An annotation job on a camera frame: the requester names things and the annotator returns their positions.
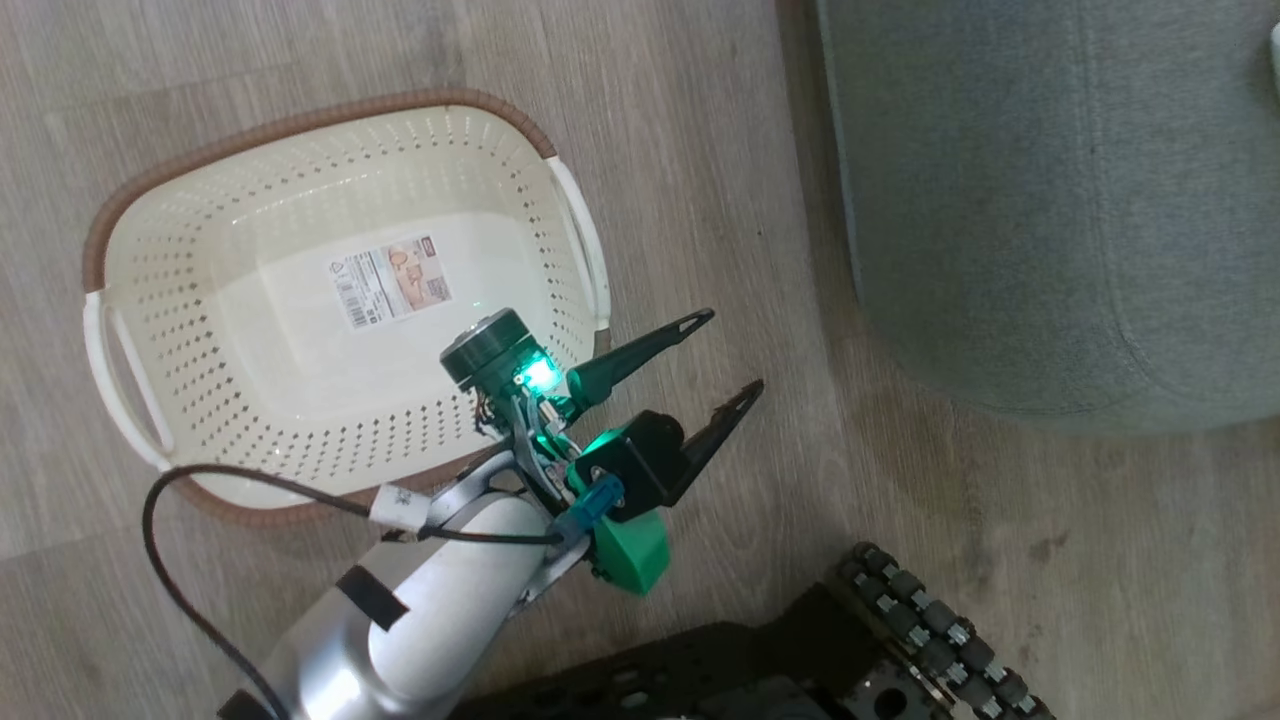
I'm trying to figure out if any blue cable connector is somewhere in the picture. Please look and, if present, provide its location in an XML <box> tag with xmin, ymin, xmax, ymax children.
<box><xmin>568</xmin><ymin>474</ymin><xmax>627</xmax><ymax>528</ymax></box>

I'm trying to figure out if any white cable tag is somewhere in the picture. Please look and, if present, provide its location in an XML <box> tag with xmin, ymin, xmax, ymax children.
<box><xmin>368</xmin><ymin>484</ymin><xmax>433</xmax><ymax>531</ymax></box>

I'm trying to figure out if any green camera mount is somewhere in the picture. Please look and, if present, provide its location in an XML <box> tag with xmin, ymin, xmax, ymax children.
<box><xmin>563</xmin><ymin>455</ymin><xmax>672</xmax><ymax>598</ymax></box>

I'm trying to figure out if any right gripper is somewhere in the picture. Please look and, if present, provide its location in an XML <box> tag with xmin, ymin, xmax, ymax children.
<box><xmin>438</xmin><ymin>308</ymin><xmax>766</xmax><ymax>507</ymax></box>

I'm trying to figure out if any printed basket label sticker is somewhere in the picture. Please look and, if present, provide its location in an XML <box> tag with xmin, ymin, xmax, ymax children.
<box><xmin>324</xmin><ymin>234</ymin><xmax>454</xmax><ymax>332</ymax></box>

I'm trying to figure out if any light sofa seat cushion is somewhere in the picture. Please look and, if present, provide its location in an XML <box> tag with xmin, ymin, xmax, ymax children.
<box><xmin>815</xmin><ymin>0</ymin><xmax>1280</xmax><ymax>437</ymax></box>

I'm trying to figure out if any cream perforated plastic laundry basket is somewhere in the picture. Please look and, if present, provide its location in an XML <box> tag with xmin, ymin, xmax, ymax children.
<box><xmin>82</xmin><ymin>88</ymin><xmax>613</xmax><ymax>528</ymax></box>

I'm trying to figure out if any black arm strap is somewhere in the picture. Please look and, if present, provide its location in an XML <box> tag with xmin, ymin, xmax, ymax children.
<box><xmin>334</xmin><ymin>565</ymin><xmax>411</xmax><ymax>633</ymax></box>

